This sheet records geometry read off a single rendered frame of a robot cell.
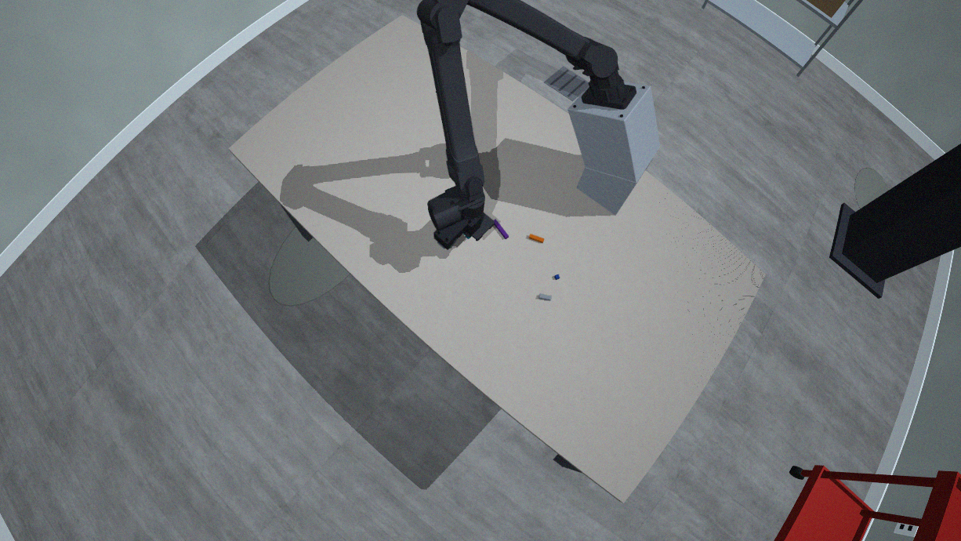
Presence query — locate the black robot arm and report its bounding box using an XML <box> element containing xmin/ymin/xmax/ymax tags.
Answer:
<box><xmin>417</xmin><ymin>0</ymin><xmax>636</xmax><ymax>250</ymax></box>

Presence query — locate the purple rod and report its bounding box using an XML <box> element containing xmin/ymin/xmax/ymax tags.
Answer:
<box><xmin>494</xmin><ymin>220</ymin><xmax>509</xmax><ymax>239</ymax></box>

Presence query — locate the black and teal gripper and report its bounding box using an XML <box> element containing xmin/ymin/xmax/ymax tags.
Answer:
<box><xmin>462</xmin><ymin>213</ymin><xmax>495</xmax><ymax>241</ymax></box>

